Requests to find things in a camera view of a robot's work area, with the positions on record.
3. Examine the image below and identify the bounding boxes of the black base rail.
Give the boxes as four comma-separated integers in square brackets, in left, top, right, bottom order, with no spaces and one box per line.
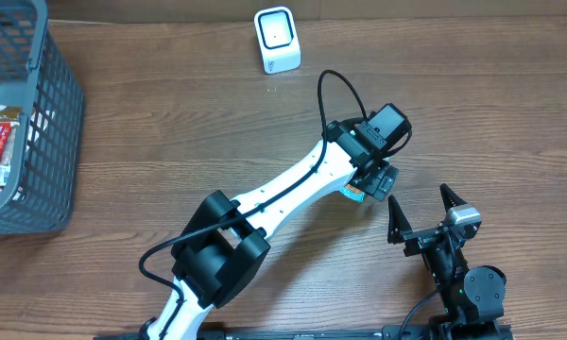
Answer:
[94,322,514,340]

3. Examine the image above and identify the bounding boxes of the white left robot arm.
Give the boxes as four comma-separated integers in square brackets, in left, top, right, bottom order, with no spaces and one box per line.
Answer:
[139,117,411,339]

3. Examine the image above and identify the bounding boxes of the white barcode scanner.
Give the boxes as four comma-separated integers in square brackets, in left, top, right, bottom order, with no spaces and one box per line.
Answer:
[253,6,301,75]

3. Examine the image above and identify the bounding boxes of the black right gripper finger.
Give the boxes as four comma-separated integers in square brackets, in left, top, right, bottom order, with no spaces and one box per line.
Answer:
[387,195,413,244]
[439,183,466,212]

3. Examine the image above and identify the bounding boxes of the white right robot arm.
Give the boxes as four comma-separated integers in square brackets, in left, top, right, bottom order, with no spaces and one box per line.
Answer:
[387,183,513,340]

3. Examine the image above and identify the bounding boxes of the teal snack packet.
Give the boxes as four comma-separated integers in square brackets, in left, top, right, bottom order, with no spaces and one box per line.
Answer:
[340,184,366,203]

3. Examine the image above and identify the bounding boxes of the grey plastic mesh basket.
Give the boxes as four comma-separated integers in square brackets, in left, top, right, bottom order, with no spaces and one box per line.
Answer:
[0,0,85,235]

